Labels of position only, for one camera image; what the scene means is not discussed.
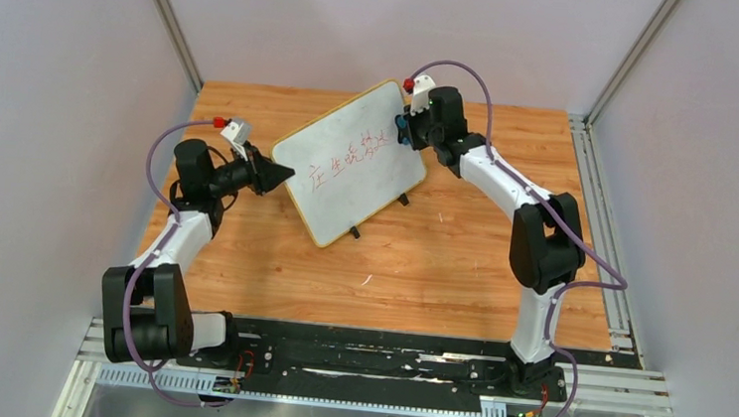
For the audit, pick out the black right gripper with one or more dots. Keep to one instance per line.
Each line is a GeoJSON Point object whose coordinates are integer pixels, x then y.
{"type": "Point", "coordinates": [414, 129]}

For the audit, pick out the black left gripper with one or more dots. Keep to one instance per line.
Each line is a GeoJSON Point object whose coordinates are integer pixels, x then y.
{"type": "Point", "coordinates": [256, 171]}

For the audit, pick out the blue black whiteboard eraser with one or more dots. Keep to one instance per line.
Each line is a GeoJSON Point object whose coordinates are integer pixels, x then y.
{"type": "Point", "coordinates": [402, 129]}

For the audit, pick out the yellow framed whiteboard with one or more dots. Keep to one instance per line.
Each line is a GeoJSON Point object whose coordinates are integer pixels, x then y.
{"type": "Point", "coordinates": [349, 164]}

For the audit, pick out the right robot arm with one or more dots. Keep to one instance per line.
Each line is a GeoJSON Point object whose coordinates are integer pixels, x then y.
{"type": "Point", "coordinates": [545, 253]}

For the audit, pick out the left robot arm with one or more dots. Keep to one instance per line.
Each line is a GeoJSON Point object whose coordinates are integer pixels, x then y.
{"type": "Point", "coordinates": [146, 312]}

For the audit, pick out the metal whiteboard stand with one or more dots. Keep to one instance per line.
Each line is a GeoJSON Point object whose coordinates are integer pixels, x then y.
{"type": "Point", "coordinates": [354, 230]}

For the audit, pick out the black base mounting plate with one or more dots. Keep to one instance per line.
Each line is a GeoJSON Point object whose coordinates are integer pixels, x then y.
{"type": "Point", "coordinates": [372, 366]}

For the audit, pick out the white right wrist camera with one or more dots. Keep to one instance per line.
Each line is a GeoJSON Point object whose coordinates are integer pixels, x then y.
{"type": "Point", "coordinates": [418, 88]}

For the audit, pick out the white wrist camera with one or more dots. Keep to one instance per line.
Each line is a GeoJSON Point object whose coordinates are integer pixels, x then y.
{"type": "Point", "coordinates": [235, 132]}
{"type": "Point", "coordinates": [418, 88]}

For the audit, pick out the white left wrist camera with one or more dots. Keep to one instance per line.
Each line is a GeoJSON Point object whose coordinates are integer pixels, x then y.
{"type": "Point", "coordinates": [235, 132]}

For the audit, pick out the right aluminium corner post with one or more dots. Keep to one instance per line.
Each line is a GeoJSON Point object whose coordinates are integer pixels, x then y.
{"type": "Point", "coordinates": [632, 57]}

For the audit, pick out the aluminium corner post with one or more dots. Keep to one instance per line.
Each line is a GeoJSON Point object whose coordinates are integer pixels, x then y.
{"type": "Point", "coordinates": [632, 57]}
{"type": "Point", "coordinates": [169, 18]}

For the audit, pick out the left aluminium corner post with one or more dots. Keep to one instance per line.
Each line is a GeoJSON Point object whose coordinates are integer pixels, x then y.
{"type": "Point", "coordinates": [169, 18]}

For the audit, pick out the aluminium frame rail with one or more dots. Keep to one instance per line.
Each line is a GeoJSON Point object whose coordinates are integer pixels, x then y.
{"type": "Point", "coordinates": [96, 388]}

